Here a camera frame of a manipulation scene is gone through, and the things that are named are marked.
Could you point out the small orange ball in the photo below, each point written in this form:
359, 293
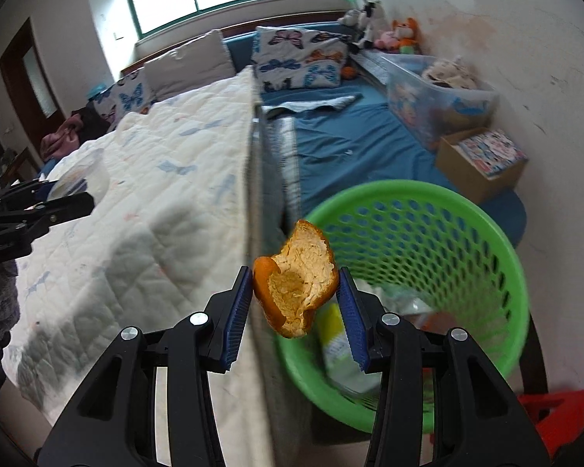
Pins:
349, 73

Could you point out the green perforated plastic basket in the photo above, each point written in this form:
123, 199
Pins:
418, 189

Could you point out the large butterfly print pillow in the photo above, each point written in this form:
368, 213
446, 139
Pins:
297, 58

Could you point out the white quilt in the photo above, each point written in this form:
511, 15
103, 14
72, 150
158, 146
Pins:
151, 180

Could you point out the yellow and white packet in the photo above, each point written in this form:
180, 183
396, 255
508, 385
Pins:
336, 345

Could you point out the clear plastic bag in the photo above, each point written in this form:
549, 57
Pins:
404, 301
90, 170

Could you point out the orange peel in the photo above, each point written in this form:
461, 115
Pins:
297, 277

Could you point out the orange snack packet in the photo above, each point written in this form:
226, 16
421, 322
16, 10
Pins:
435, 322

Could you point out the grey striped blanket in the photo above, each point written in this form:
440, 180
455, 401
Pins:
287, 141

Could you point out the pink plush toy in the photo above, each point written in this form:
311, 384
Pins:
387, 40

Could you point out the clear plastic storage bin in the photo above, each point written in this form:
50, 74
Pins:
418, 102

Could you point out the colourful picture book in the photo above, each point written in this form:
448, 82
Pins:
491, 151

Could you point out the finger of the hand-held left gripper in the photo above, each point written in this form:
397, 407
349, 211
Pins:
68, 206
24, 189

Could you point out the black and white cow plush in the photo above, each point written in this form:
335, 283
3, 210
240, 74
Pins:
370, 19

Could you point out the brown cardboard box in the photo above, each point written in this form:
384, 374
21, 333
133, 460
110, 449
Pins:
486, 187

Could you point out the brown wooden door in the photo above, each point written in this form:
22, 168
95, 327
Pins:
29, 73

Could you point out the orange fox plush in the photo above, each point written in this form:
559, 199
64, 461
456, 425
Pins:
406, 34

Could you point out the black metal frame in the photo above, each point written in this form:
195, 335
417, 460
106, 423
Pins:
533, 350

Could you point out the small butterfly print pillow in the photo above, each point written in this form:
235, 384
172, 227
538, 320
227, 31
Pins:
126, 97

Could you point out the blue mattress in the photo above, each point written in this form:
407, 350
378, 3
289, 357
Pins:
370, 141

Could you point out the white plush toy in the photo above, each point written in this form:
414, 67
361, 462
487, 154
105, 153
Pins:
350, 17

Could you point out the red plastic stool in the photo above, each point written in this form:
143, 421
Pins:
559, 413

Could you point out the white pillow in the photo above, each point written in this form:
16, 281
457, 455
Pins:
190, 63

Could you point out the pink cloth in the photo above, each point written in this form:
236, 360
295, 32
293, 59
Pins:
61, 138

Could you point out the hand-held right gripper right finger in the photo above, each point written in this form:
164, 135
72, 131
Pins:
353, 316

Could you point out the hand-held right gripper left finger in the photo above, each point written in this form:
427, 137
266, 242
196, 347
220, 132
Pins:
241, 311

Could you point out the patterned cloth bundle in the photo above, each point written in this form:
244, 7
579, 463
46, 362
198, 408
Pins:
450, 73

